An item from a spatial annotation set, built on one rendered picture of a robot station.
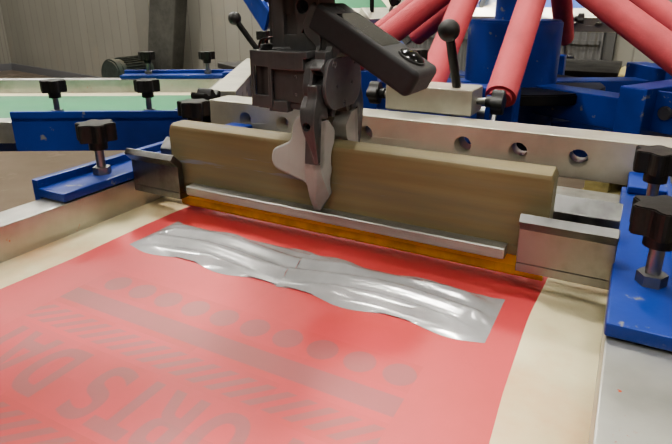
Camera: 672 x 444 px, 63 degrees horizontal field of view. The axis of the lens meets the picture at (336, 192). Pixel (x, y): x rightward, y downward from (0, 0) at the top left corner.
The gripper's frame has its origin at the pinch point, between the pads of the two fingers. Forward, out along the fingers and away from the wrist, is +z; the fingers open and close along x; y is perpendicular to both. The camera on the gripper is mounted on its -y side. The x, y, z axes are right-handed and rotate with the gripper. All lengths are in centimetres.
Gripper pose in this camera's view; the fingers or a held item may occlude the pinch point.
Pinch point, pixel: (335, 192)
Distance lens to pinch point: 54.8
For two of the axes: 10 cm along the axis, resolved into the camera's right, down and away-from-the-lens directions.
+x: -4.7, 2.9, -8.3
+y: -8.8, -1.5, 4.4
